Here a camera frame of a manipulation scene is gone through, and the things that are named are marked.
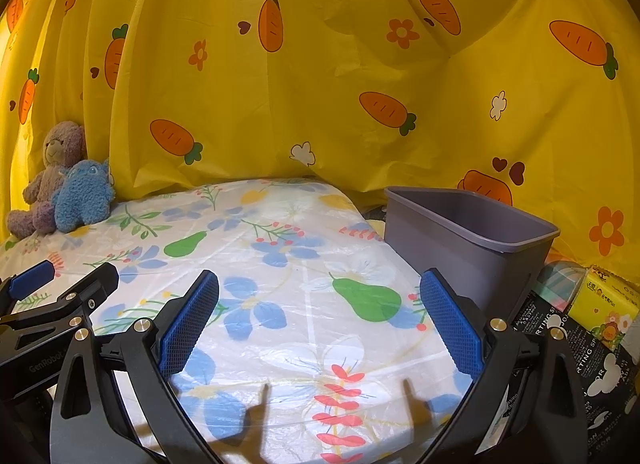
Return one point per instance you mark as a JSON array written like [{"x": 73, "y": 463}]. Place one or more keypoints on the yellow tissue pack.
[{"x": 605, "y": 304}]

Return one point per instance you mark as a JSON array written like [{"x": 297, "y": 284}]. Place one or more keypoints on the grey plastic bin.
[{"x": 450, "y": 249}]

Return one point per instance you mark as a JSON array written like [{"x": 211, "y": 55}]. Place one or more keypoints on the floral plastic tablecloth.
[{"x": 280, "y": 264}]

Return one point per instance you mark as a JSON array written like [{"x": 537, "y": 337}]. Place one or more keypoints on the black printed bag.
[{"x": 600, "y": 374}]

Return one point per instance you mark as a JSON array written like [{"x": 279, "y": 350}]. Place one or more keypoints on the blue plush monster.
[{"x": 82, "y": 194}]

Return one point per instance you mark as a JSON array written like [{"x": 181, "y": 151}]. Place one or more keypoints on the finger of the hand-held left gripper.
[
  {"x": 85, "y": 294},
  {"x": 32, "y": 279}
]

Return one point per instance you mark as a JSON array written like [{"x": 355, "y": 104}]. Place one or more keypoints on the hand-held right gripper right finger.
[{"x": 452, "y": 324}]

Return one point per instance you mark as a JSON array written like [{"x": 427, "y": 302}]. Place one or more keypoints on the purple teddy bear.
[{"x": 45, "y": 179}]

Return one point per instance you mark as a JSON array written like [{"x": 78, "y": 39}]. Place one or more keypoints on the yellow carrot-print curtain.
[{"x": 325, "y": 69}]

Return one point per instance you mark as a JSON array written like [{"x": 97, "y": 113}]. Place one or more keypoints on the pastel checked cloth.
[{"x": 562, "y": 276}]

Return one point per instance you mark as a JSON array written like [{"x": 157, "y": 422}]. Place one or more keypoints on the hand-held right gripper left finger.
[{"x": 187, "y": 329}]

